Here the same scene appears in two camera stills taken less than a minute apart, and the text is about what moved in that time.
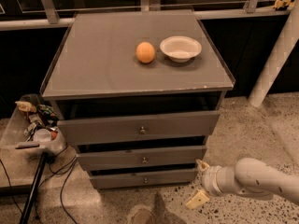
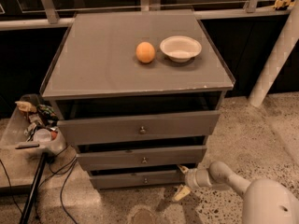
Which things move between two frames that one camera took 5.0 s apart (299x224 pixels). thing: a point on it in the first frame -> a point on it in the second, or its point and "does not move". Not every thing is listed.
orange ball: (145, 51) does not move
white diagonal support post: (277, 58) does not move
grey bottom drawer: (108, 179) does not move
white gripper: (209, 179) -> (192, 178)
